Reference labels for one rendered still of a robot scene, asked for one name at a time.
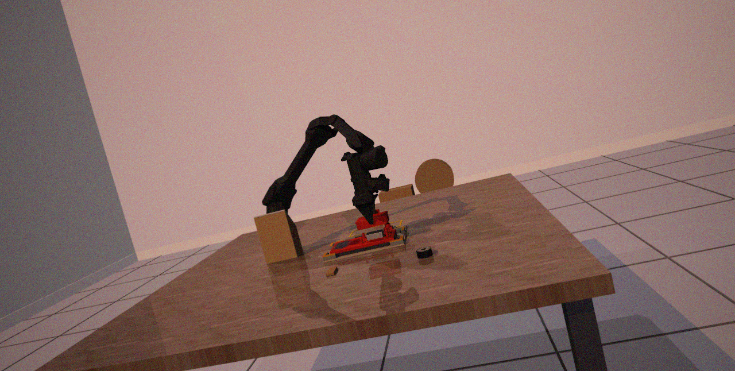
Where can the black toy tyre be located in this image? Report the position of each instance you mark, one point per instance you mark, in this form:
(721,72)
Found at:
(424,252)

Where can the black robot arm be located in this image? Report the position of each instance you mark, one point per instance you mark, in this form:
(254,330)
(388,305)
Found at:
(367,157)

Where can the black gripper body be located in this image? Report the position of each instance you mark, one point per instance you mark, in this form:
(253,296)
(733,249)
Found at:
(362,194)

